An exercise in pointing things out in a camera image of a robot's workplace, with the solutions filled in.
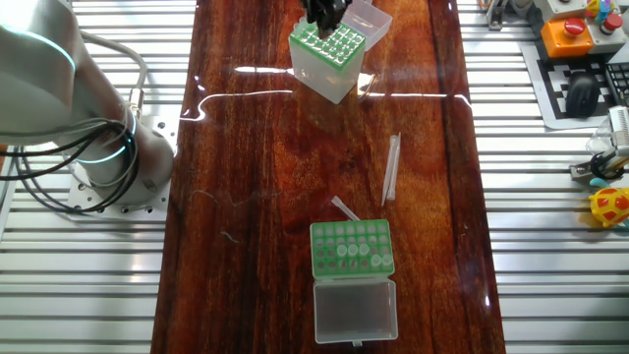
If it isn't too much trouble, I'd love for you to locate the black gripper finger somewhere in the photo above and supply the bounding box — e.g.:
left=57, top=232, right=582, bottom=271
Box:
left=300, top=0, right=326, bottom=27
left=317, top=0, right=354, bottom=40

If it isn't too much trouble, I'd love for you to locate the orange emergency stop box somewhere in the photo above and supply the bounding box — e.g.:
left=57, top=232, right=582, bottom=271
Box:
left=540, top=17, right=595, bottom=59

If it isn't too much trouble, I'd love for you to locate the small colourful plastic toy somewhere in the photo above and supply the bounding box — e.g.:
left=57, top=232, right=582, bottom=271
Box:
left=584, top=0, right=616, bottom=26

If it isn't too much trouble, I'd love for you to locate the black keyboard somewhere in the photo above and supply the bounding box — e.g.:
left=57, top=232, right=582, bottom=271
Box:
left=603, top=61, right=629, bottom=107

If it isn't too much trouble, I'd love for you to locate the glossy brown wooden board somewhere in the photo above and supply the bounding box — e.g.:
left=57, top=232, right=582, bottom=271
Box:
left=149, top=0, right=507, bottom=354

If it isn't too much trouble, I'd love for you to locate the black looped cable tie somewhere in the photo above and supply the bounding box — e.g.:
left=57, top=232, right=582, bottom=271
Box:
left=588, top=150, right=616, bottom=181

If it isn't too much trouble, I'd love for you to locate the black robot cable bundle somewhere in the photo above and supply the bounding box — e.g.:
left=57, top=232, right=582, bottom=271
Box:
left=0, top=117, right=142, bottom=216

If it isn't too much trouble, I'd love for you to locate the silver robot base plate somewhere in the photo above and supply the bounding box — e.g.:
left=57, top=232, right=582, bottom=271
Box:
left=65, top=113, right=182, bottom=222

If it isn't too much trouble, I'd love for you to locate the grey cable with metal connector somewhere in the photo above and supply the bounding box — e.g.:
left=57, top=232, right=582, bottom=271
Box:
left=78, top=31, right=149, bottom=122

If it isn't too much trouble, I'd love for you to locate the black computer mouse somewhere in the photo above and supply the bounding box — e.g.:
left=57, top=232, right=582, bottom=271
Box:
left=564, top=71, right=601, bottom=119

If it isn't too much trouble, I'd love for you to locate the grey control button box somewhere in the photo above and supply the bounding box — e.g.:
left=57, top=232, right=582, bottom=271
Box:
left=533, top=0, right=590, bottom=24

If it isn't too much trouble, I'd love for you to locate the small silver metal bracket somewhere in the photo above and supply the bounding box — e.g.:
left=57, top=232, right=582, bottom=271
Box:
left=568, top=157, right=629, bottom=187

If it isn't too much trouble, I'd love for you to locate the grey emergency stop box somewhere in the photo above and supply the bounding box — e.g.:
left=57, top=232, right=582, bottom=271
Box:
left=587, top=12, right=629, bottom=55

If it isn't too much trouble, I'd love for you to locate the yellow orange turtle toy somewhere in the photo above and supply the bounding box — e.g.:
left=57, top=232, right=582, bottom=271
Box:
left=587, top=176, right=629, bottom=229

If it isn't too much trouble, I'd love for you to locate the green clear pipette tip box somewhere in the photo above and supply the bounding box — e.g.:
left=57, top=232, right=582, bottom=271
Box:
left=288, top=0, right=394, bottom=105
left=309, top=218, right=399, bottom=348

